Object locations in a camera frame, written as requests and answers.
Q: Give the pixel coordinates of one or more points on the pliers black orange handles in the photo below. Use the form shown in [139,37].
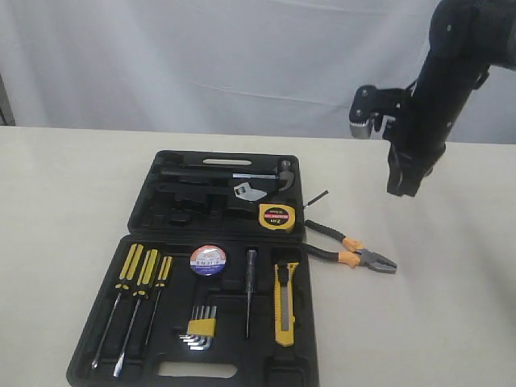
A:
[355,254]

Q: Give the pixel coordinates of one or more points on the large yellow black screwdriver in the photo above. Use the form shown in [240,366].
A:
[121,286]

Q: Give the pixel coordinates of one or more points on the claw hammer black handle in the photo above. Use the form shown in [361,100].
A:
[284,175]

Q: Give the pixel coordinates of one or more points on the yellow utility knife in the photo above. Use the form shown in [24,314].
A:
[284,319]

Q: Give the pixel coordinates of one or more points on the middle yellow black screwdriver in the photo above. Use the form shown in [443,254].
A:
[142,290]

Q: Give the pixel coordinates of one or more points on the voltage tester screwdriver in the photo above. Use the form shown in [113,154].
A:
[250,285]

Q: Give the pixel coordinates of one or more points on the white backdrop curtain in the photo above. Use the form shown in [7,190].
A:
[287,68]

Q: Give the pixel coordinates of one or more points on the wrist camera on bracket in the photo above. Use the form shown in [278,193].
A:
[369,107]

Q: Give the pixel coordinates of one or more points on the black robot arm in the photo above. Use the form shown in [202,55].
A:
[466,39]

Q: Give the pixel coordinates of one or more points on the yellow measuring tape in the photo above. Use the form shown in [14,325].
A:
[285,215]

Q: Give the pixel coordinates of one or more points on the silver adjustable wrench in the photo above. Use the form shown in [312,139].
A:
[246,198]

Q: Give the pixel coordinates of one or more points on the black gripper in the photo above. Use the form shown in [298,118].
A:
[419,136]

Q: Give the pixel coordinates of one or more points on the black plastic tool case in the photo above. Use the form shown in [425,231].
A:
[177,215]

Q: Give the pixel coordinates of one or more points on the hex key set yellow holder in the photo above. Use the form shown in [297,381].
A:
[200,330]

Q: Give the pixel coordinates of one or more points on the black electrical tape roll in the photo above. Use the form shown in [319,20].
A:
[208,260]

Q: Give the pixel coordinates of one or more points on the small yellow black screwdriver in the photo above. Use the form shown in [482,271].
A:
[160,285]

